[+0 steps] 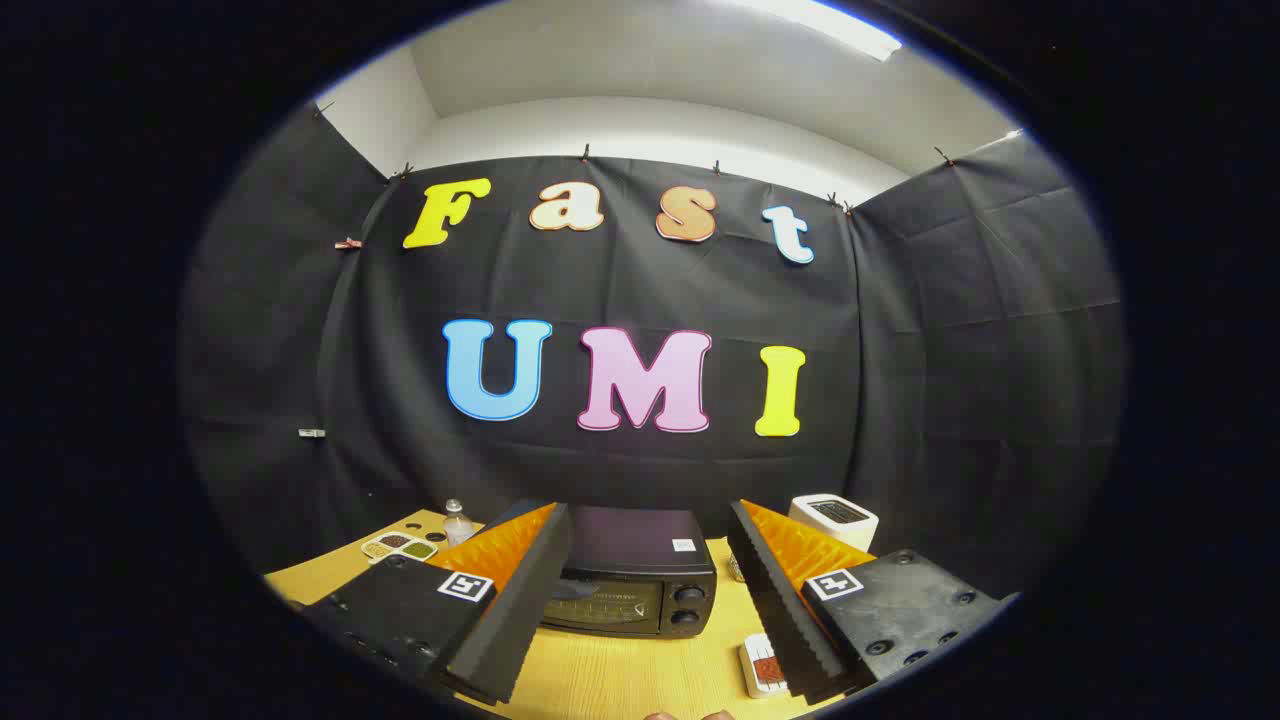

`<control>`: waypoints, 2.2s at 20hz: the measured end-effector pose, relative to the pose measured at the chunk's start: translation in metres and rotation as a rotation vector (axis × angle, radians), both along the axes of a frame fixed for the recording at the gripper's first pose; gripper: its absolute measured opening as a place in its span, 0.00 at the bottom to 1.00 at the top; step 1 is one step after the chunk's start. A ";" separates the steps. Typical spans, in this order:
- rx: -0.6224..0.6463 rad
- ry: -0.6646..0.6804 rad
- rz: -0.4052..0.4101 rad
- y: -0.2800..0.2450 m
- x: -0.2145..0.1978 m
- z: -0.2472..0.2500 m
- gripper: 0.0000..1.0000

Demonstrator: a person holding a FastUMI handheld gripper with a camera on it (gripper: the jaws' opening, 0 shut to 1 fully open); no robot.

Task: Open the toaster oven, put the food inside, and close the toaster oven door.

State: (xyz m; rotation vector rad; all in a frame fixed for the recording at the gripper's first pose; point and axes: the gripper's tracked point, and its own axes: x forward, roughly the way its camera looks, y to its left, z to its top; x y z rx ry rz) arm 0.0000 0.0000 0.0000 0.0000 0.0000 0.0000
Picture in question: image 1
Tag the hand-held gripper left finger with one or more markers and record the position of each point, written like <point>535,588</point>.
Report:
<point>520,610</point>

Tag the red meat piece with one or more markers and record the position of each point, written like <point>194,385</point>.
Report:
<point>767,669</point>

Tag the white divided spice dish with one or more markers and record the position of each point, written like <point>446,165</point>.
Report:
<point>398,547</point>

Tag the black toaster oven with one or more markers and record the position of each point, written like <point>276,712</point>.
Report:
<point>640,540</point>

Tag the white food tray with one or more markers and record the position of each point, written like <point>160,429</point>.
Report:
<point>750,680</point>

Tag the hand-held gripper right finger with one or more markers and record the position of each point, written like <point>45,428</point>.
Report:
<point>775,610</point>

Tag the white pop-up toaster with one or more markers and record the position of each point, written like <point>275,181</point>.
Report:
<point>850,535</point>

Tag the small clear bottle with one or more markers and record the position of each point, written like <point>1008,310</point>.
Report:
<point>458,528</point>

